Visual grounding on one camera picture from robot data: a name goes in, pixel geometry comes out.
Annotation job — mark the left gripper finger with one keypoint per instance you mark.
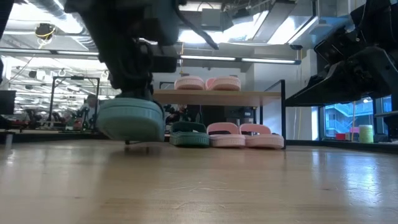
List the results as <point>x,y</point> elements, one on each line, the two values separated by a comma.
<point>130,74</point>

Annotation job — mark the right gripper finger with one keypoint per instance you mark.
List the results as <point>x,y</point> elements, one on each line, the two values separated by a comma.
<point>357,77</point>
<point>326,100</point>

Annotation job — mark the green slide sandal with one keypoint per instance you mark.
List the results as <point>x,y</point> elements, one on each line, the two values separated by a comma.
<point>130,121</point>
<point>189,138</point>

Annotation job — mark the pink slide sandal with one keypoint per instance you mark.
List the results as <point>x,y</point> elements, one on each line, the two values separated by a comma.
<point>225,140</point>
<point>264,140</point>
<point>224,84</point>
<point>189,83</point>

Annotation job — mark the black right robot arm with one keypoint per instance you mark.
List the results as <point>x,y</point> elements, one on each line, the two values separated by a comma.
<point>382,18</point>

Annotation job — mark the red box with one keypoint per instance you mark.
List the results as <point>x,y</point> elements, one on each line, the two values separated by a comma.
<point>341,136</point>

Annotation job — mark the grey ceiling box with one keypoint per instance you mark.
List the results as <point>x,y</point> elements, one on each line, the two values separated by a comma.
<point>211,17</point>

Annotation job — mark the person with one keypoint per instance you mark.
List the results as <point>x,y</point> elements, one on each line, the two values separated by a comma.
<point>90,107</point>

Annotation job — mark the light green cylinder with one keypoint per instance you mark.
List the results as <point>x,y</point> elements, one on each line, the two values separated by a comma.
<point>366,133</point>

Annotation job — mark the long linear ceiling light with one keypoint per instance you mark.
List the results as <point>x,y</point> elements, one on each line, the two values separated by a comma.
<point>267,60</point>

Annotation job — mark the black ceiling device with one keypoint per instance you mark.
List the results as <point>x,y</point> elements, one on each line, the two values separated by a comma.
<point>45,30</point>

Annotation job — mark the black background monitor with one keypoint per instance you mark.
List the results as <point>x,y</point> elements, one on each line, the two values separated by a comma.
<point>7,102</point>

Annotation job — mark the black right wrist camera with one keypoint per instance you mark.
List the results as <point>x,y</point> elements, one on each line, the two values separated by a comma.
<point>342,43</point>

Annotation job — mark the black background rig frame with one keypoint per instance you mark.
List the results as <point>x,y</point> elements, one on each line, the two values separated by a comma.
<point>74,77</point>

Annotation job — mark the silver rectangular air duct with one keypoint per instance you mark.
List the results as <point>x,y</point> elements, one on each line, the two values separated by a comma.
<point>295,28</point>

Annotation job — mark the wooden shelf with black frame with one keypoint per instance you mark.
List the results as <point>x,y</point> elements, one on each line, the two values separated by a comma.
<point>217,98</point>

